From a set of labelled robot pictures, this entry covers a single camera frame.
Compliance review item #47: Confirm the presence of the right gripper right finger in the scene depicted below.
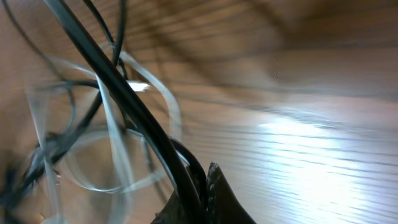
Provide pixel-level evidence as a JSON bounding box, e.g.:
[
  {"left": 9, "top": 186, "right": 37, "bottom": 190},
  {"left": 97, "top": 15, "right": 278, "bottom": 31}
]
[{"left": 206, "top": 162, "right": 256, "bottom": 224}]

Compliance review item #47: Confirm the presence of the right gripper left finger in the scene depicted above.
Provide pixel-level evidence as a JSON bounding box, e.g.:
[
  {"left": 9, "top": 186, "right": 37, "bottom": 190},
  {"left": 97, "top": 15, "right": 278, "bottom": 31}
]
[{"left": 150, "top": 166, "right": 207, "bottom": 224}]

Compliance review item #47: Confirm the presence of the white USB cable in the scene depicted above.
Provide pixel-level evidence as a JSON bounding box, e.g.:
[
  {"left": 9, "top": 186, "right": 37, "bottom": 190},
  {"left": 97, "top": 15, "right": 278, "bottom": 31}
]
[{"left": 26, "top": 51, "right": 183, "bottom": 224}]

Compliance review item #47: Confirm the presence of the black USB cable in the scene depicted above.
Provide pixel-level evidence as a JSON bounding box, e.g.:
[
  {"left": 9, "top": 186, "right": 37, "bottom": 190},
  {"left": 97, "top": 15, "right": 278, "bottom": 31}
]
[{"left": 0, "top": 0, "right": 128, "bottom": 212}]

